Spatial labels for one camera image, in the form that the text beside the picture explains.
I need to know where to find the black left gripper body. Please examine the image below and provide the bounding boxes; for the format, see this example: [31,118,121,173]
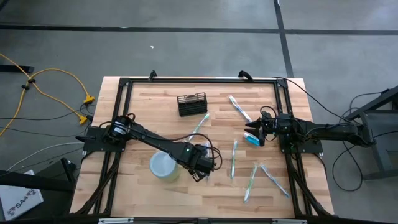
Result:
[186,143,216,174]

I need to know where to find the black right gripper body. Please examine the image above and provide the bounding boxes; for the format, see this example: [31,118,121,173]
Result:
[257,112,296,147]

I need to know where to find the green toothbrush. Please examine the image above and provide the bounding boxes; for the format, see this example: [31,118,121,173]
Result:
[243,164,258,203]
[229,139,239,180]
[188,113,211,142]

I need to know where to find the pale green cup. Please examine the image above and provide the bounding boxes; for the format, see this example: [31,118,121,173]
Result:
[149,151,181,183]

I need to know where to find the black metal side table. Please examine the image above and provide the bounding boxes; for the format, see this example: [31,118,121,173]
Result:
[343,85,398,181]

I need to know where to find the black equipment stand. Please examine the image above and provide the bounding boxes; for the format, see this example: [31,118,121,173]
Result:
[0,157,78,223]

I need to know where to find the white printed cardboard box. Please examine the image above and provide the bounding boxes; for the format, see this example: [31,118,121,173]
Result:
[0,169,44,221]

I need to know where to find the black flat floor bar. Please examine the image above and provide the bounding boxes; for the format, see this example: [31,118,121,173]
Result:
[0,64,35,74]

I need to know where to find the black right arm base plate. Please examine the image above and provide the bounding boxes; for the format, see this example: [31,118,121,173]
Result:
[279,136,324,156]

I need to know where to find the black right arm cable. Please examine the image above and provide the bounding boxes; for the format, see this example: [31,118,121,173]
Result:
[273,77,354,124]

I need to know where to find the black wire basket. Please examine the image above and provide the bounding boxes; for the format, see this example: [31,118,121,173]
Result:
[176,92,208,118]

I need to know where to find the black aluminium table frame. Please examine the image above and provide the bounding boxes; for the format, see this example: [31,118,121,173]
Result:
[70,76,335,218]

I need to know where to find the black looped floor cable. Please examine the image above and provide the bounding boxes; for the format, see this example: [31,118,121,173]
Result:
[331,144,364,192]

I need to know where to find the silver table edge bracket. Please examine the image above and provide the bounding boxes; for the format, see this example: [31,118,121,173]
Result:
[272,218,307,224]
[98,217,134,224]

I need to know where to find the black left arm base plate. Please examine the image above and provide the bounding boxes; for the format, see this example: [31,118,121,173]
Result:
[76,126,128,153]

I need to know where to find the yellow extension cord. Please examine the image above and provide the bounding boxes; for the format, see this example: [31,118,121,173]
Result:
[0,52,88,126]
[0,68,96,137]

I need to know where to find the grey floor cable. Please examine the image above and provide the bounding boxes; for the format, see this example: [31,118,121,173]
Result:
[6,142,85,172]

